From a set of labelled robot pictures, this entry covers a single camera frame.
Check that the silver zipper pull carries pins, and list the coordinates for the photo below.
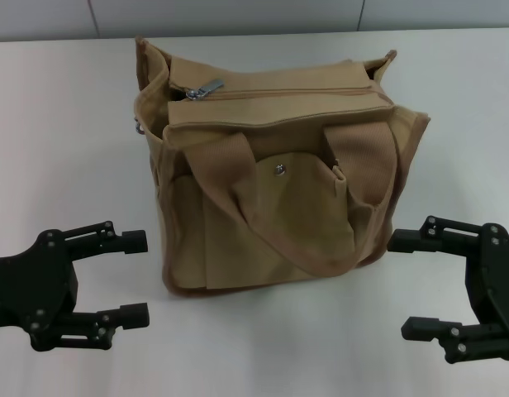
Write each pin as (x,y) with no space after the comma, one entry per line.
(209,87)

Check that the khaki canvas food bag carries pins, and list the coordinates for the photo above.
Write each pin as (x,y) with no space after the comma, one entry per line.
(279,231)

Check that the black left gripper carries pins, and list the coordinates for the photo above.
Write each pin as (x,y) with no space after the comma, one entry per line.
(31,281)

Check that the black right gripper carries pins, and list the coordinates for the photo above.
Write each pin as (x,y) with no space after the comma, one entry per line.
(496,277)

